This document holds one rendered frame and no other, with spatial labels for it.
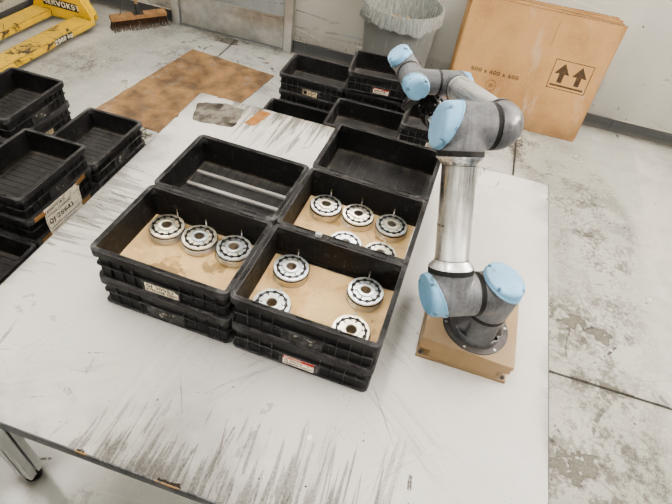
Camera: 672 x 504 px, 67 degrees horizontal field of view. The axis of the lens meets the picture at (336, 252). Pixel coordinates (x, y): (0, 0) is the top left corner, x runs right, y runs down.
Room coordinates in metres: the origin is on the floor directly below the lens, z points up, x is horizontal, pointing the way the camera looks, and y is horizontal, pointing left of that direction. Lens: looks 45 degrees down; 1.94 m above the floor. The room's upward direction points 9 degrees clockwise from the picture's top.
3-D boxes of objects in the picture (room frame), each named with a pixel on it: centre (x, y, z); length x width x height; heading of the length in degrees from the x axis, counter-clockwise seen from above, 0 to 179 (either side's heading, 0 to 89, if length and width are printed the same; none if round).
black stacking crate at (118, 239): (0.97, 0.41, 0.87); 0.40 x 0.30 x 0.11; 78
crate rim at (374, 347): (0.89, 0.02, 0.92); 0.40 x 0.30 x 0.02; 78
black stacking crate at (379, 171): (1.48, -0.10, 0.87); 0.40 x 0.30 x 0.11; 78
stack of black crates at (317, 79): (2.94, 0.28, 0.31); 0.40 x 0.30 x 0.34; 80
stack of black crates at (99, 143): (1.94, 1.22, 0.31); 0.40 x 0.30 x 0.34; 170
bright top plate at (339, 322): (0.79, -0.07, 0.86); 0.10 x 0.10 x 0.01
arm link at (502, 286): (0.92, -0.43, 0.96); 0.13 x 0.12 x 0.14; 106
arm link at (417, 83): (1.49, -0.16, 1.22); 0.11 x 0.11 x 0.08; 16
